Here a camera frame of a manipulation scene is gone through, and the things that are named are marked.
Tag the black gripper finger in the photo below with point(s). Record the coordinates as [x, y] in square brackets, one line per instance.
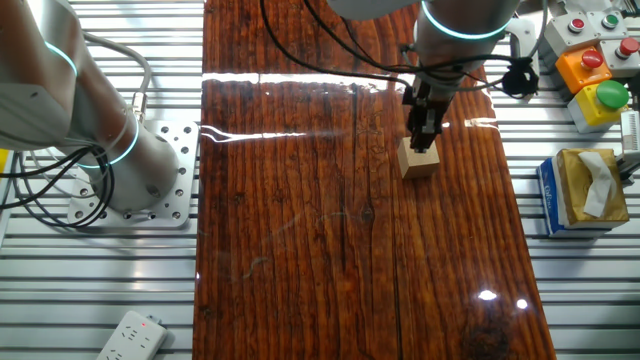
[410, 100]
[424, 132]

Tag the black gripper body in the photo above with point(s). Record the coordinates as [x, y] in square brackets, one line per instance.
[432, 100]

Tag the light wooden cube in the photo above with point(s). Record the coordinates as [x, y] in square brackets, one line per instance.
[417, 167]

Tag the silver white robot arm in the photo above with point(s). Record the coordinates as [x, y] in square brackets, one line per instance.
[75, 100]

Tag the blue white tissue pack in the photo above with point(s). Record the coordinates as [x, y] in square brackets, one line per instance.
[550, 200]

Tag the grey box small red button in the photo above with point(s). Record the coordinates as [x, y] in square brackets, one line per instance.
[565, 35]

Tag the orange box red button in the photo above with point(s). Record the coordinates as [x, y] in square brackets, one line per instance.
[580, 72]

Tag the glossy brown wood-grain board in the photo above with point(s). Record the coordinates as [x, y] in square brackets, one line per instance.
[300, 225]

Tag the yellow box green button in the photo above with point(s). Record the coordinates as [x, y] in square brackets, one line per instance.
[592, 110]

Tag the gold tissue box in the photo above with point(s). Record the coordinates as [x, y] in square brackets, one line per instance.
[575, 190]

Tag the white tissue sheet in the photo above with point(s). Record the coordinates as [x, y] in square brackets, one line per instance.
[597, 190]

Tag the grey box green button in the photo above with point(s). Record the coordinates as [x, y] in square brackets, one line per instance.
[610, 21]

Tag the silver vented device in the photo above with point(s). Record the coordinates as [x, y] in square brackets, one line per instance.
[631, 130]

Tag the grey box red mushroom button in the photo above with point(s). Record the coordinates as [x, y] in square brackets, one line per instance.
[627, 47]

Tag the white power strip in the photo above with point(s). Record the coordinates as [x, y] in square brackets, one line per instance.
[132, 337]

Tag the colourful Mondrian pattern cloth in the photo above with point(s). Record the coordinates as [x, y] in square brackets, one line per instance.
[3, 160]

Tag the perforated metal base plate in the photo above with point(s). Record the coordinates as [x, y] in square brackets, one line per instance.
[182, 150]

